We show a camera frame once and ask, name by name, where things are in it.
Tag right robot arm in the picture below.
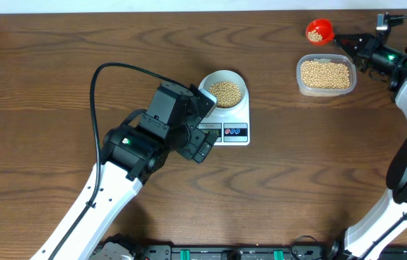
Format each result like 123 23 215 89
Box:
327 25 407 259

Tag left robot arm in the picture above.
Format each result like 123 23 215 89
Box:
34 82 217 259

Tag left black cable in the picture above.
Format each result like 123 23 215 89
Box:
46 62 189 260

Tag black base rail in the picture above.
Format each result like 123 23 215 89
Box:
90 245 407 260

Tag white kitchen scale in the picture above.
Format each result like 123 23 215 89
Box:
198 97 250 146

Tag clear plastic container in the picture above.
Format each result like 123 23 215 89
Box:
296 54 357 98

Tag soybeans in container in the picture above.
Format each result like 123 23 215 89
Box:
300 61 351 89

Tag grey bowl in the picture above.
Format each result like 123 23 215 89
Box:
199 70 249 110

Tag soybeans in scoop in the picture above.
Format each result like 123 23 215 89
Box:
307 30 323 43

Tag red measuring scoop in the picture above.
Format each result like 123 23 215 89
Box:
305 19 335 46

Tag soybeans in bowl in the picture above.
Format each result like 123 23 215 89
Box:
209 81 242 108

